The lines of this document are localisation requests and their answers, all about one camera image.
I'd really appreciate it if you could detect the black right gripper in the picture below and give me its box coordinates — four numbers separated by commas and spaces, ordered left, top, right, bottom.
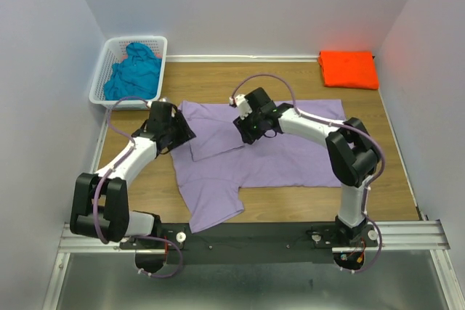
232, 108, 266, 145

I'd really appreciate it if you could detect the purple t shirt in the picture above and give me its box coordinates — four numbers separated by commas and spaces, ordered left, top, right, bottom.
171, 101, 341, 233

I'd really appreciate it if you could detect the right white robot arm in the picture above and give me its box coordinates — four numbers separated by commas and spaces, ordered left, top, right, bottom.
229, 88, 381, 246

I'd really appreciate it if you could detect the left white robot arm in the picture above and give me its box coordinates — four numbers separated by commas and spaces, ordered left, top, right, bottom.
70, 101, 195, 248

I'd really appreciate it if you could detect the teal t shirt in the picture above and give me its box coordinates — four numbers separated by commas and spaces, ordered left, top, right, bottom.
103, 42, 162, 100

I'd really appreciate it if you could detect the white plastic laundry basket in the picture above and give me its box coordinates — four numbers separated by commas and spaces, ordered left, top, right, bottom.
89, 35, 168, 109

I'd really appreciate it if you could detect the folded orange t shirt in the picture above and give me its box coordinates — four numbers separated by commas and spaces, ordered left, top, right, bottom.
318, 51, 379, 90

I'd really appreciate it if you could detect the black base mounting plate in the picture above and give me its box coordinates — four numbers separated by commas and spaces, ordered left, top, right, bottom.
119, 221, 378, 265

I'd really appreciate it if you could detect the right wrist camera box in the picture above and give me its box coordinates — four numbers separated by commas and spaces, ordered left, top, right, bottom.
229, 94, 252, 120

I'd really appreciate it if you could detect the aluminium rail frame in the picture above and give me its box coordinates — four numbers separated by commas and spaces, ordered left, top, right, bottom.
44, 221, 464, 309

